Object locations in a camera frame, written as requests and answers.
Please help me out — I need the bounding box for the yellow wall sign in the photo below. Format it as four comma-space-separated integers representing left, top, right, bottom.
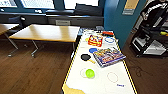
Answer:
121, 0, 140, 16

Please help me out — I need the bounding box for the person in dark clothes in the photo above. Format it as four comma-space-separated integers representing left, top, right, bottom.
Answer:
141, 0, 168, 32

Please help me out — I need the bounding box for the red and black item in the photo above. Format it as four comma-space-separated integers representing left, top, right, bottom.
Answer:
101, 31, 114, 37

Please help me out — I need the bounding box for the black wheeled cart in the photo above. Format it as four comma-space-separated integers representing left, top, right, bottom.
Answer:
129, 24, 168, 58

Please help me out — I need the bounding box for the bright office window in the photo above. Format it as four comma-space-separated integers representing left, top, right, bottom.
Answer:
20, 0, 56, 10
0, 0, 19, 9
63, 0, 99, 10

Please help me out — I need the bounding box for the red and yellow box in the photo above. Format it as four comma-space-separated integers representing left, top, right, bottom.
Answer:
87, 34, 104, 47

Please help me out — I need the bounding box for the dark office chair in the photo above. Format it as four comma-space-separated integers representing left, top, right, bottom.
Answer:
8, 15, 26, 33

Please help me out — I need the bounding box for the small grey item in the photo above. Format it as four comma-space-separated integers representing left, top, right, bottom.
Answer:
95, 25, 105, 32

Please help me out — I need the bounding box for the white and blue ring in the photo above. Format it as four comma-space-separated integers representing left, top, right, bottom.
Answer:
104, 36, 116, 44

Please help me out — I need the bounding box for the white table with items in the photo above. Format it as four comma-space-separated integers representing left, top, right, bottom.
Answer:
61, 29, 138, 94

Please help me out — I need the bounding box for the small yellow-green bowl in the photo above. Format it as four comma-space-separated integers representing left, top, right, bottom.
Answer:
85, 68, 96, 80

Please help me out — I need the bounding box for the small blue disc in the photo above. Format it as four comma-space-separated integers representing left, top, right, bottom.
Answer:
88, 47, 99, 54

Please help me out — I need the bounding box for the colourful board game box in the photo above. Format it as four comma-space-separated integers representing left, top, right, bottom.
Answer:
92, 46, 128, 69

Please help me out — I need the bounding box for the dark back cushion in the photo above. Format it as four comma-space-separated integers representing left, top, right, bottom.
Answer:
74, 3, 104, 17

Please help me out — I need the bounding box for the small wooden side table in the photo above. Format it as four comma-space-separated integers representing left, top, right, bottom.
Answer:
0, 23, 20, 58

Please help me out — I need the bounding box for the long light wooden table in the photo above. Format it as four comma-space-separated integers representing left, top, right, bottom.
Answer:
8, 23, 81, 58

